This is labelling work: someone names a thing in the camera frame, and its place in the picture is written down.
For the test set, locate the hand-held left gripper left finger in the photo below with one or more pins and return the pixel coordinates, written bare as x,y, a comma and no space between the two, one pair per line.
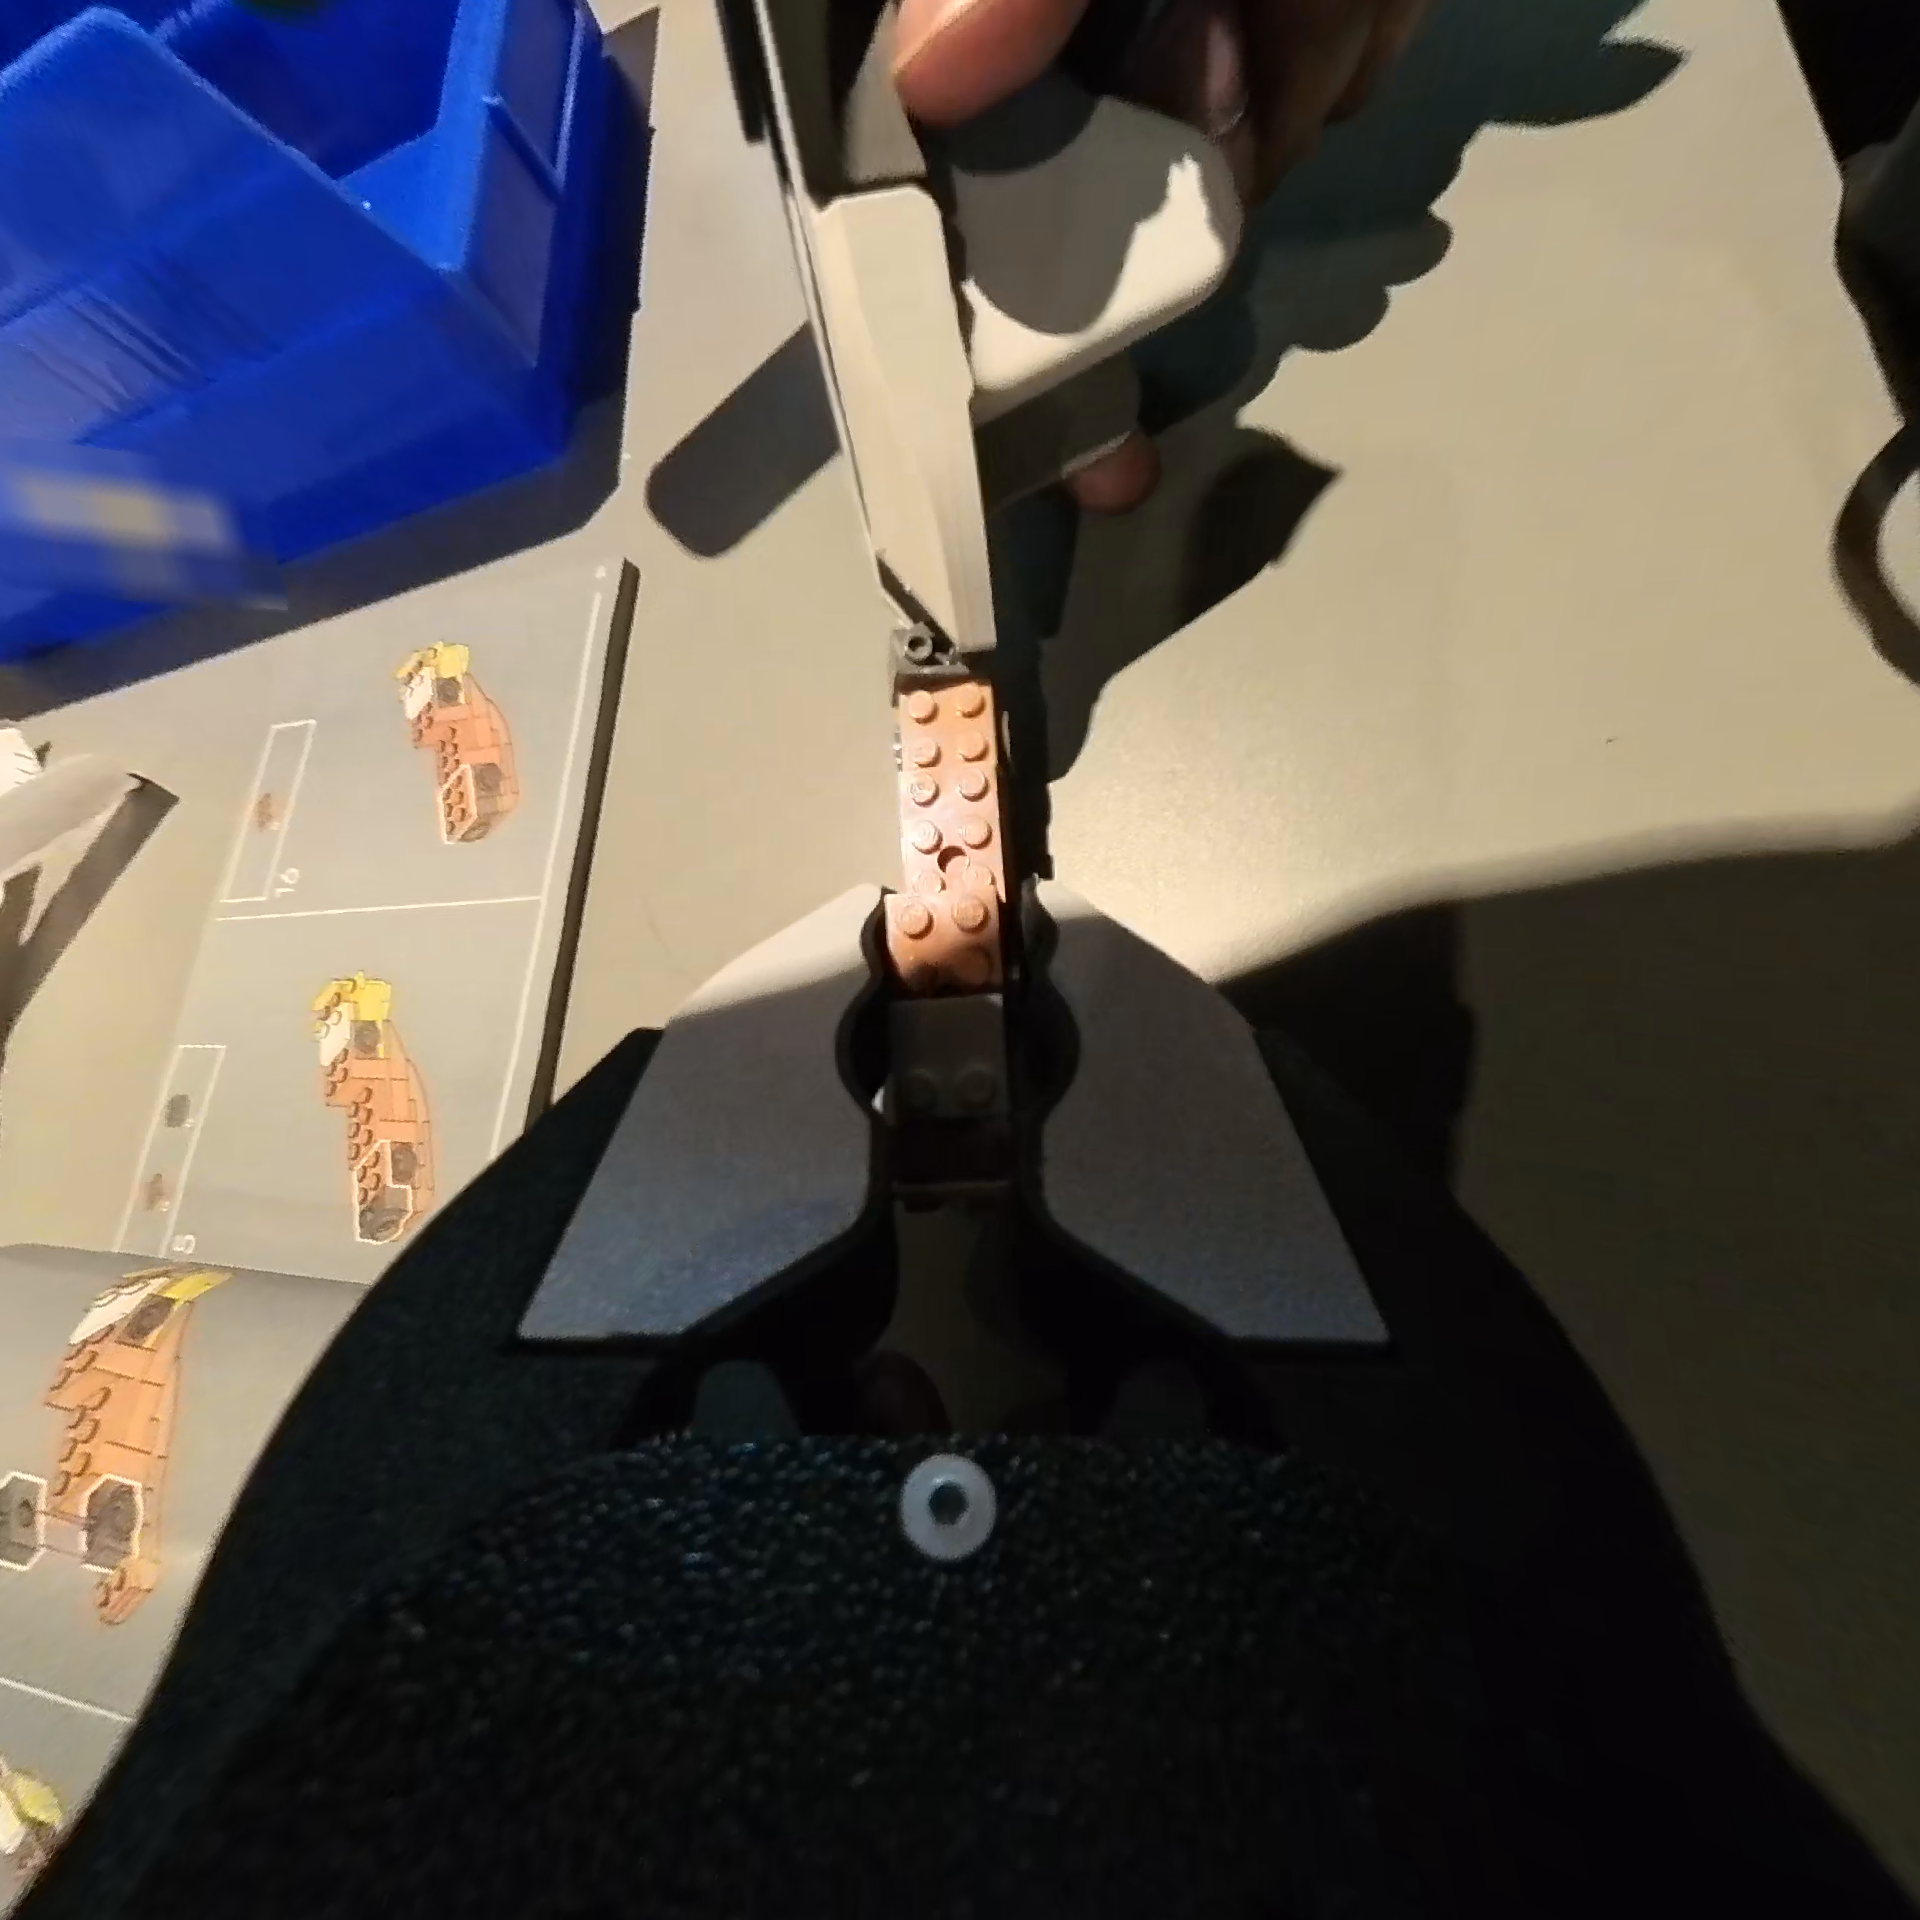
690,1187

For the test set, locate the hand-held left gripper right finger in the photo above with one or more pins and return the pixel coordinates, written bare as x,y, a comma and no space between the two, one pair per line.
1200,1187

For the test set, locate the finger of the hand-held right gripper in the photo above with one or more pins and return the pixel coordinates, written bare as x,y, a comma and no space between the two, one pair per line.
915,452

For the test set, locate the small black toy brick piece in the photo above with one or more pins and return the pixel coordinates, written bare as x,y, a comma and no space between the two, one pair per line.
921,650

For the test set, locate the orange toy brick model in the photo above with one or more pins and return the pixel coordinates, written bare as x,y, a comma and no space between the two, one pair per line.
943,781

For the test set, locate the large blue plastic bin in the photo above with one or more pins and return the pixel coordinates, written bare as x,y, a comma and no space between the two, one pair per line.
226,302

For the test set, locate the grey desk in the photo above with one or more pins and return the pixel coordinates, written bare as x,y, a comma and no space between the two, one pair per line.
1501,598

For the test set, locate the person's right hand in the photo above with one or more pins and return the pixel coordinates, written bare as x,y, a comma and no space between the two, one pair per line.
1275,77

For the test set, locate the grey instruction booklet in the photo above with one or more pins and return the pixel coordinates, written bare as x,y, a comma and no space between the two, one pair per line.
300,901

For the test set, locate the person's black jacket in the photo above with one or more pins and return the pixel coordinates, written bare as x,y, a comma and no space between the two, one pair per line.
1883,302

